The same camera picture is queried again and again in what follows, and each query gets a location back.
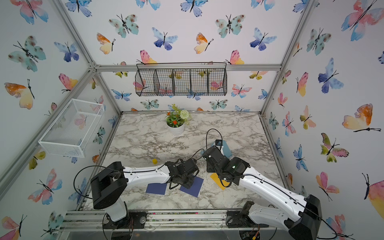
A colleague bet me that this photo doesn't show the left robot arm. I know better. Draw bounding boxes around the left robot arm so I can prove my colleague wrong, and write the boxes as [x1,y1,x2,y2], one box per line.
[74,149,205,231]

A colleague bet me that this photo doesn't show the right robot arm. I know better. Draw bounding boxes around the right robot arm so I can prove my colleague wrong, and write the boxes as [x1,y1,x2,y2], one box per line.
[200,139,326,240]

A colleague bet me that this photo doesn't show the potted flower plant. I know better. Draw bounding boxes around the potted flower plant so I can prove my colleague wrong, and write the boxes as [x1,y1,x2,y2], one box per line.
[166,104,192,136]

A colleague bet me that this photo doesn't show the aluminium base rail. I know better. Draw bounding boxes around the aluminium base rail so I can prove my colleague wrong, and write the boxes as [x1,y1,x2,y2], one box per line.
[60,209,276,233]

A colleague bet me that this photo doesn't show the black wire wall basket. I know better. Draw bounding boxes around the black wire wall basket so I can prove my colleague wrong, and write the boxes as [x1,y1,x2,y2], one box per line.
[134,62,228,98]

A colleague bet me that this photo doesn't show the white mesh wall basket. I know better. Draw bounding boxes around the white mesh wall basket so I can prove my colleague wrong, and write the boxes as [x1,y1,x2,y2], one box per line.
[38,99,105,158]

